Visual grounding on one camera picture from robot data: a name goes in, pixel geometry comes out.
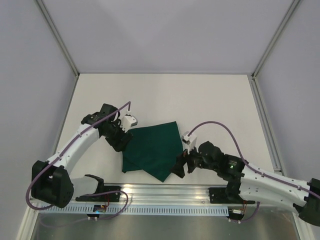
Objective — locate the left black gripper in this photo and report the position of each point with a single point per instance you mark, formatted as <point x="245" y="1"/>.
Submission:
<point x="119" y="145"/>

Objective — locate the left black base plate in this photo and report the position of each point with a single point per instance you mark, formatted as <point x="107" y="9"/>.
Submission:
<point x="113" y="195"/>

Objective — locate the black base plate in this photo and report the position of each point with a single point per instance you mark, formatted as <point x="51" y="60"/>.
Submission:
<point x="113" y="195"/>
<point x="217" y="195"/>

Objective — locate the aluminium front rail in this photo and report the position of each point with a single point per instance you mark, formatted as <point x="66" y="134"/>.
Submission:
<point x="165" y="193"/>

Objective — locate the grey slotted cable duct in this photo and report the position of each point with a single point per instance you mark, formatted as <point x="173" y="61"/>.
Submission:
<point x="131" y="209"/>

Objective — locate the green surgical cloth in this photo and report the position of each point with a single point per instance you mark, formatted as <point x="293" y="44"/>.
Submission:
<point x="153" y="149"/>

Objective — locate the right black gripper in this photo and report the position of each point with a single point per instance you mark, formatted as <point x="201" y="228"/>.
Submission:
<point x="189" y="161"/>

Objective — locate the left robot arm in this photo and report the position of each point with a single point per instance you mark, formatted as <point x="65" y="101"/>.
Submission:
<point x="50" y="179"/>

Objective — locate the left aluminium frame post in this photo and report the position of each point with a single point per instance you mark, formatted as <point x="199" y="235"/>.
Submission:
<point x="57" y="37"/>

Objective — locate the right aluminium frame post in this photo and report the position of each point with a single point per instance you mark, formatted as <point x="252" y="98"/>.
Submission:
<point x="276" y="36"/>

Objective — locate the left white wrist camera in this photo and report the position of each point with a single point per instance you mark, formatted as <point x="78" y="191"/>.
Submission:
<point x="127" y="122"/>

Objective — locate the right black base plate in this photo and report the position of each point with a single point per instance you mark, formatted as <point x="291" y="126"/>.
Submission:
<point x="217" y="195"/>

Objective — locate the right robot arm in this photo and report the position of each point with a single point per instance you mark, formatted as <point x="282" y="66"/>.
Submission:
<point x="248" y="184"/>

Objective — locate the aluminium frame post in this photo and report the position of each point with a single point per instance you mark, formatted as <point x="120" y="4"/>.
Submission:
<point x="276" y="36"/>
<point x="57" y="37"/>

